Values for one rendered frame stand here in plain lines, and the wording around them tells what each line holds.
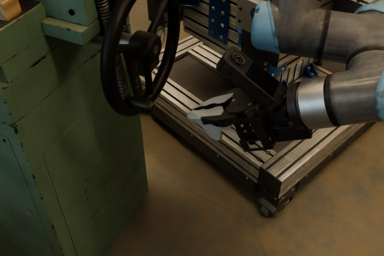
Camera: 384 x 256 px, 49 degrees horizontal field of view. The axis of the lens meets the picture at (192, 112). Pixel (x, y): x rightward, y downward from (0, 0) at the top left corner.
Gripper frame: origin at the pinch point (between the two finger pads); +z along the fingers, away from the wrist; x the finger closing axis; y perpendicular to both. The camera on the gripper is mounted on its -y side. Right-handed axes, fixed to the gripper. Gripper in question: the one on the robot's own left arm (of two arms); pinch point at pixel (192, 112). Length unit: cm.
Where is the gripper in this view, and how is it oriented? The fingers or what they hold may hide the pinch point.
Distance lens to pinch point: 73.6
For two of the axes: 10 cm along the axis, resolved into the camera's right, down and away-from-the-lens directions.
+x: 4.1, -6.0, 6.8
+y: 4.5, 7.8, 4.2
